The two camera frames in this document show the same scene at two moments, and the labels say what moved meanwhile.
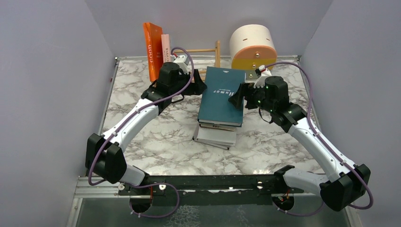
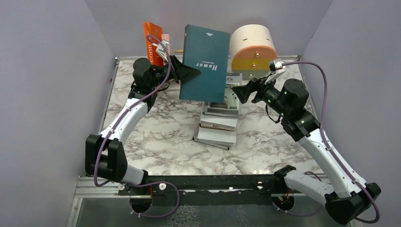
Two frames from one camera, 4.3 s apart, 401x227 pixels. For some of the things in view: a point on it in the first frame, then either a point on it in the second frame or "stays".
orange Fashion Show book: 154,46 stays
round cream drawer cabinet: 252,46 stays
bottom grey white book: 220,138 stays
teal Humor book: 215,108 to 208,51
